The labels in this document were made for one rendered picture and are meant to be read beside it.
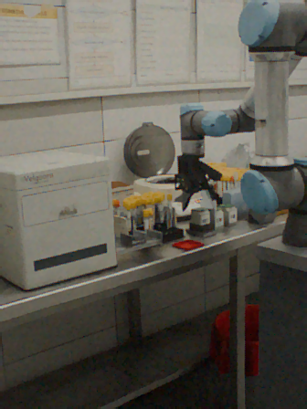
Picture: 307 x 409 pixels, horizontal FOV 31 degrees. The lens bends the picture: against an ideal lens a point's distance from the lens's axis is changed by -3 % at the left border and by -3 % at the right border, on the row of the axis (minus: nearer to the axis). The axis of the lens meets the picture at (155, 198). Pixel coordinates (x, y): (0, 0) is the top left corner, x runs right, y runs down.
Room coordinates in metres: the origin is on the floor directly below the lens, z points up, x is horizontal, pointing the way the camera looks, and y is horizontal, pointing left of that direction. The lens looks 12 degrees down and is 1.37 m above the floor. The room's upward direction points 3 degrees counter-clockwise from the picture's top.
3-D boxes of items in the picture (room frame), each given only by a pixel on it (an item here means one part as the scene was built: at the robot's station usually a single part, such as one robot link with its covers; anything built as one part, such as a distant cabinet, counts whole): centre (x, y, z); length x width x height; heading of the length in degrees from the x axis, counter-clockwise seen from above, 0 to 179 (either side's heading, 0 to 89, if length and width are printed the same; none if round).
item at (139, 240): (1.54, 0.08, 0.92); 0.21 x 0.07 x 0.05; 129
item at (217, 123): (1.67, -0.19, 1.23); 0.11 x 0.11 x 0.08; 29
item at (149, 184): (2.09, -0.07, 0.94); 0.30 x 0.24 x 0.12; 30
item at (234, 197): (1.94, -0.28, 0.92); 0.10 x 0.07 x 0.10; 130
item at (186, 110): (1.74, -0.13, 1.23); 0.09 x 0.08 x 0.11; 29
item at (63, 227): (1.49, 0.29, 1.03); 0.31 x 0.27 x 0.30; 129
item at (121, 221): (1.82, 0.04, 0.91); 0.20 x 0.10 x 0.07; 129
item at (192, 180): (1.74, -0.12, 1.08); 0.09 x 0.08 x 0.12; 128
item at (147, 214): (1.71, 0.01, 0.93); 0.17 x 0.09 x 0.11; 129
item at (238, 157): (2.55, -0.38, 0.97); 0.26 x 0.17 x 0.19; 150
